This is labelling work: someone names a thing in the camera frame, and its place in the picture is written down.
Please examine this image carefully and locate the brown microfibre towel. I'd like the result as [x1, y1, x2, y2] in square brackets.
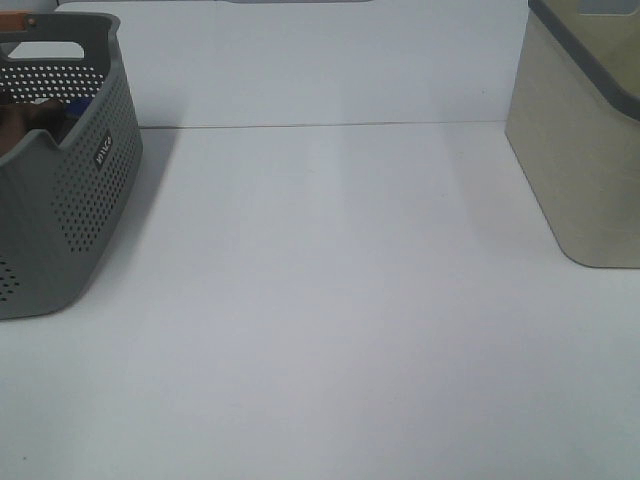
[1, 99, 65, 155]

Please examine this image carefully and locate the grey perforated plastic basket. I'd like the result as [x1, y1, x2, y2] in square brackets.
[1, 12, 143, 320]

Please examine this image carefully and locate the blue cloth in basket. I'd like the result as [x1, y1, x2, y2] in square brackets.
[64, 97, 93, 120]

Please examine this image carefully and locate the beige bin with grey rim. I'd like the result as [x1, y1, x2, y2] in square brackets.
[505, 1, 639, 269]

